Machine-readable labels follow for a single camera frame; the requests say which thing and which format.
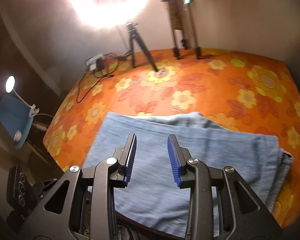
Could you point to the orange floral bed sheet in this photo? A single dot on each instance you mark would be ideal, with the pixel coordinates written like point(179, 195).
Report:
point(239, 91)

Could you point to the black power adapter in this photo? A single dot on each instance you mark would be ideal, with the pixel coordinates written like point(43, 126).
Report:
point(100, 65)

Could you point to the tall folded tripod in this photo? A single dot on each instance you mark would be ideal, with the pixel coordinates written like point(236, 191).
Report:
point(181, 19)

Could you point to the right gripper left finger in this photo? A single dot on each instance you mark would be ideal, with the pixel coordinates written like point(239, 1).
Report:
point(120, 173)

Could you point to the blue plastic chair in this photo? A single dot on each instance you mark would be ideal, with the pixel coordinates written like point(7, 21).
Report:
point(16, 115)

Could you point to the white power strip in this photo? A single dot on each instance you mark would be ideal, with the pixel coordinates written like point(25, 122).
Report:
point(92, 62)

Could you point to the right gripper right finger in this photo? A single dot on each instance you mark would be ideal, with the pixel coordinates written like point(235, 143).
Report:
point(178, 160)

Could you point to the white small cup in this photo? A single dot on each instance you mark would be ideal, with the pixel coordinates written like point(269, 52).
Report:
point(17, 136)

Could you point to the bright ring light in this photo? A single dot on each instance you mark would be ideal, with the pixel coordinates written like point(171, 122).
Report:
point(106, 14)

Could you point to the light blue denim pants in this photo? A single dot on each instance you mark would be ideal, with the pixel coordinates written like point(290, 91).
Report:
point(152, 198)

